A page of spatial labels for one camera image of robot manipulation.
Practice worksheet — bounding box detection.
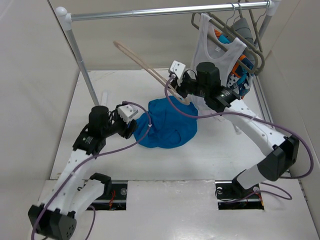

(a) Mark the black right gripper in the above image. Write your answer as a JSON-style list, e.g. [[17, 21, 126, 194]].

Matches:
[[168, 73, 209, 98]]

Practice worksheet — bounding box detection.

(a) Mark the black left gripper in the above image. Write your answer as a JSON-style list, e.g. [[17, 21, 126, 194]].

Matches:
[[103, 105, 138, 138]]

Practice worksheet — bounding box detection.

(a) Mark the blue t shirt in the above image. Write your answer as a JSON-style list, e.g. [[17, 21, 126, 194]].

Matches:
[[133, 98, 198, 149]]

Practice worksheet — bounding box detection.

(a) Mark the beige wooden hanger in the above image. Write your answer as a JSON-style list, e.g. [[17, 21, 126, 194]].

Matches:
[[113, 40, 190, 106]]

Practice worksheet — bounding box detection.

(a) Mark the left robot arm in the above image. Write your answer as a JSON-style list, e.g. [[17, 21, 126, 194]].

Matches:
[[28, 102, 138, 240]]

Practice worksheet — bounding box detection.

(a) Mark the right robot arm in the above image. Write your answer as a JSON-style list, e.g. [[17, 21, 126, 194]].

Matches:
[[169, 60, 300, 197]]

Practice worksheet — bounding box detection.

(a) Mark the grey empty hanger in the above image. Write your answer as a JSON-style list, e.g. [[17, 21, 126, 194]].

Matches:
[[235, 1, 265, 76]]

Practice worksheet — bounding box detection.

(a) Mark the grey garment on hanger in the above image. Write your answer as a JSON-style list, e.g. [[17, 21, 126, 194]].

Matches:
[[232, 17, 254, 45]]

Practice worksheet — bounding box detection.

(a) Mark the colourful patterned garment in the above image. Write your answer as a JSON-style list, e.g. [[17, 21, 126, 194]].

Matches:
[[214, 30, 254, 99]]

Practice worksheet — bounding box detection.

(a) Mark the white mesh tank top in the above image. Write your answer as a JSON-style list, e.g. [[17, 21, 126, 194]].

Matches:
[[190, 12, 247, 121]]

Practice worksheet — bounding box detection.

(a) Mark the metal clothes rack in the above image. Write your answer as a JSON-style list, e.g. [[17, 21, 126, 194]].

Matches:
[[55, 0, 278, 133]]

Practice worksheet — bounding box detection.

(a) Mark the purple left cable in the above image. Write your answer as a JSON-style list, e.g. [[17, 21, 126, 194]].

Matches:
[[30, 100, 153, 240]]

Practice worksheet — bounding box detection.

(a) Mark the purple cable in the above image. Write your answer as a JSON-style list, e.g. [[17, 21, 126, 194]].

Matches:
[[30, 100, 153, 240], [163, 74, 314, 201]]

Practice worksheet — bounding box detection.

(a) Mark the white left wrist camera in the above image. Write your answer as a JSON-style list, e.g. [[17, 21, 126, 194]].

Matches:
[[117, 104, 139, 124]]

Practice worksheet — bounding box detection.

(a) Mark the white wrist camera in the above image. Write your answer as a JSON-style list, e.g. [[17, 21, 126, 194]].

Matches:
[[168, 60, 186, 85], [117, 104, 139, 124]]

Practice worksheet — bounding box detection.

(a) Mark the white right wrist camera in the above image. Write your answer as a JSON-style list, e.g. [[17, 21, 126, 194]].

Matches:
[[168, 60, 186, 85]]

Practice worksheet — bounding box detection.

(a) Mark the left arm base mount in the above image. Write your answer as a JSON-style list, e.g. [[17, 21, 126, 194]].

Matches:
[[90, 180, 128, 211]]

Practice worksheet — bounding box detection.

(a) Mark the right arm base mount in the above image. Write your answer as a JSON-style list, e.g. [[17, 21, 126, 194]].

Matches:
[[214, 180, 264, 210]]

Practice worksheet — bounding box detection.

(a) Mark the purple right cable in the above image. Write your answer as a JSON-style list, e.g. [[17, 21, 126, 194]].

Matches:
[[163, 74, 314, 201]]

